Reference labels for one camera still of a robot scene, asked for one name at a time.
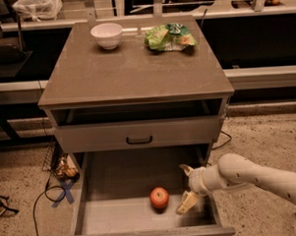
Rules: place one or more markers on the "red apple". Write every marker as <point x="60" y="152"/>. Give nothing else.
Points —
<point x="159" y="198"/>

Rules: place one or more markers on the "grey top drawer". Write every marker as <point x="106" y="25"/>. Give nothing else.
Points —
<point x="164" y="132"/>

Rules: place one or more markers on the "blue tape cross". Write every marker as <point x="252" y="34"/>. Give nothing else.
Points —
<point x="66" y="193"/>

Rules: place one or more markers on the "white ceramic bowl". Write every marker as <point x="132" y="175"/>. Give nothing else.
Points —
<point x="107" y="36"/>

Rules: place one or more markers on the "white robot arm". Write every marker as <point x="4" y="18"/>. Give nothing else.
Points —
<point x="234" y="171"/>

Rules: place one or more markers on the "black chair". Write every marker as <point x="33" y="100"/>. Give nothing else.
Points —
<point x="13" y="51"/>

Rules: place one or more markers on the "wire basket with items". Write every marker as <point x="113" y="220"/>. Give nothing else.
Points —
<point x="59" y="164"/>

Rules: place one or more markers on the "open grey middle drawer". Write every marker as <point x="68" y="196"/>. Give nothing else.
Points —
<point x="114" y="188"/>

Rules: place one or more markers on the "black drawer handle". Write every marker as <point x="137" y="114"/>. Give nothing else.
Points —
<point x="138" y="141"/>

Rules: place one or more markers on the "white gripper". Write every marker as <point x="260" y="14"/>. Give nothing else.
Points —
<point x="195" y="181"/>

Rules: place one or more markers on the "grey drawer cabinet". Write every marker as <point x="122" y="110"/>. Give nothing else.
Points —
<point x="90" y="85"/>

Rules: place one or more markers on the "white plastic bag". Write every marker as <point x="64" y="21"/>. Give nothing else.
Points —
<point x="38" y="10"/>

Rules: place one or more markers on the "green chip bag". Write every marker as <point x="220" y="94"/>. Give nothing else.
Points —
<point x="169" y="37"/>

